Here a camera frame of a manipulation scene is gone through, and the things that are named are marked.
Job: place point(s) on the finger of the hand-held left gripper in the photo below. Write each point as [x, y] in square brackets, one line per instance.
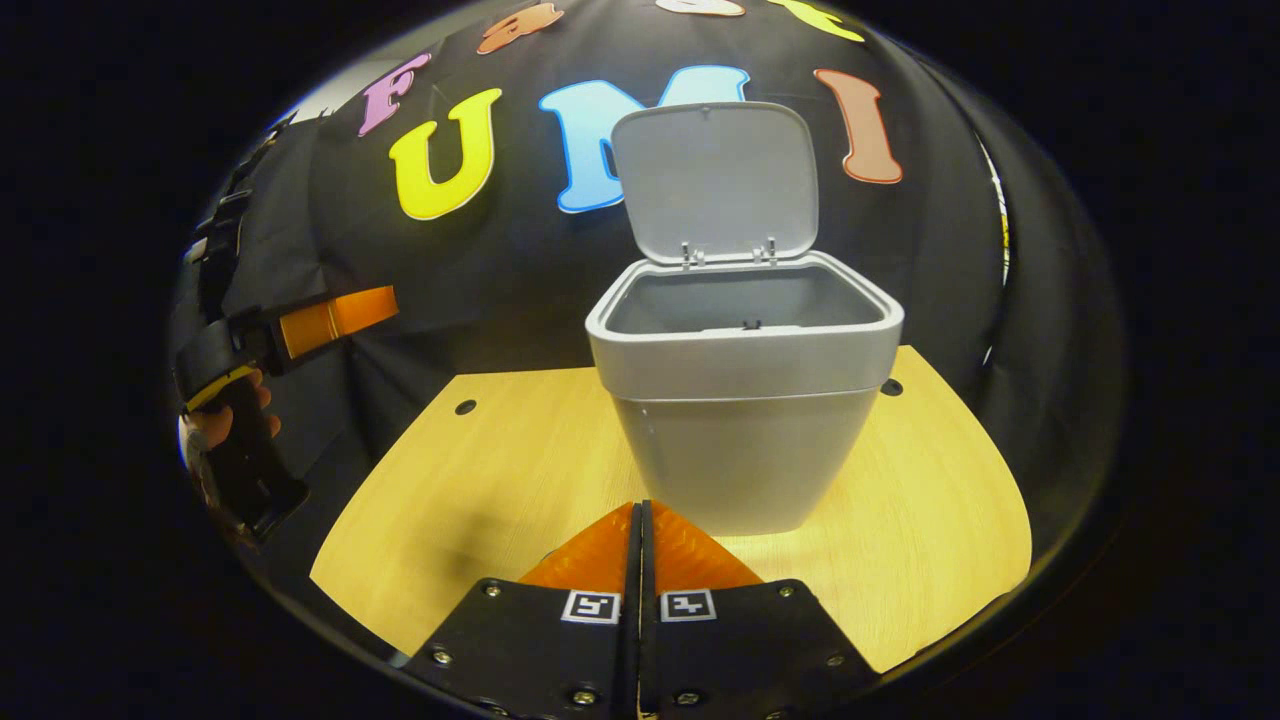
[335, 318]

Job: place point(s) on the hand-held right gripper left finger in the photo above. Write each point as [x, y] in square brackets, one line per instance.
[540, 650]

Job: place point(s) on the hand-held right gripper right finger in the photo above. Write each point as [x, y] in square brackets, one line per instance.
[740, 650]

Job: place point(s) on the white desktop garbage bin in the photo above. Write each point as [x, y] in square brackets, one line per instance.
[740, 450]

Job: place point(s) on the wooden desktop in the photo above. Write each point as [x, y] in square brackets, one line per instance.
[500, 470]

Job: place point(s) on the black backdrop cloth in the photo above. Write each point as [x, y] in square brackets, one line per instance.
[480, 290]

